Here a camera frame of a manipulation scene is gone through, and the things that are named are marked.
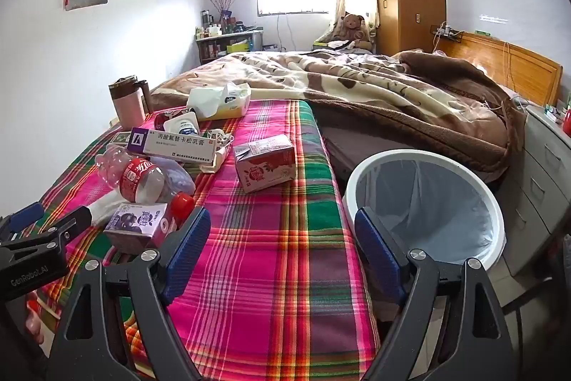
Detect grey bin liner bag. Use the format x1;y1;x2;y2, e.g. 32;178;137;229
357;160;494;265

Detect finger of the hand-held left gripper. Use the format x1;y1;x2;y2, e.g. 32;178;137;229
0;207;93;259
5;202;46;235

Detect pink milk carton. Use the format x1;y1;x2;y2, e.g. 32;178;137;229
233;135;296;194

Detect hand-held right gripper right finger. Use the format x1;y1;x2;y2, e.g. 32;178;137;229
354;206;524;381

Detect pink thermos mug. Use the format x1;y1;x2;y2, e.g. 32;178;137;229
109;75;151;131

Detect person's left hand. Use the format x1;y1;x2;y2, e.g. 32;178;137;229
24;298;60;346

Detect white and blue round container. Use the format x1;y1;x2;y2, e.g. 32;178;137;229
164;112;201;136

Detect brown teddy bear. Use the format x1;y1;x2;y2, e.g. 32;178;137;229
331;12;374;50

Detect brown patterned blanket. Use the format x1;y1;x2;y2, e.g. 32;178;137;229
151;48;528;186

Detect white paper scrap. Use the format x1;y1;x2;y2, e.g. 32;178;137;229
87;196;124;227

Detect white tissue pack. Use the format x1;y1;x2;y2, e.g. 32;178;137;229
186;82;252;122

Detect white power strip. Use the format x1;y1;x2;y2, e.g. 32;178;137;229
430;23;465;41

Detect pink plaid cloth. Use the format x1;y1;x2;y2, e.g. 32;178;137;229
27;99;381;381

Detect clear red-label plastic bottle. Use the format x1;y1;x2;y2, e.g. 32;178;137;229
95;144;196;229

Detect white round trash bin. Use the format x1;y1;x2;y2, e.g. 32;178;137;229
343;150;507;379

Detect grey nightstand drawers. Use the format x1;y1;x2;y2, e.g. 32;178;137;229
499;103;571;277

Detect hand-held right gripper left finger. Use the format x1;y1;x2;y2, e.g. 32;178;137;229
45;207;212;381

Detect purple and white medicine box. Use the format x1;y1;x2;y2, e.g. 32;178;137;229
127;127;218;164

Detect crumpled white wrapper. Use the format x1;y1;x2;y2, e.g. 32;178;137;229
201;130;236;175

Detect wooden bed headboard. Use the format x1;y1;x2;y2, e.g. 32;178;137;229
434;30;564;108

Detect purple juice carton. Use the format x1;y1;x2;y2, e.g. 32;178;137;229
103;202;171;255

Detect cluttered side table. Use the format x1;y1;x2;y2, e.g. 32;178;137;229
195;29;265;66

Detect red can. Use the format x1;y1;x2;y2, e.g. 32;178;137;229
154;110;188;132

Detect green and white small box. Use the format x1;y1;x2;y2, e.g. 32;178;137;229
107;130;135;148

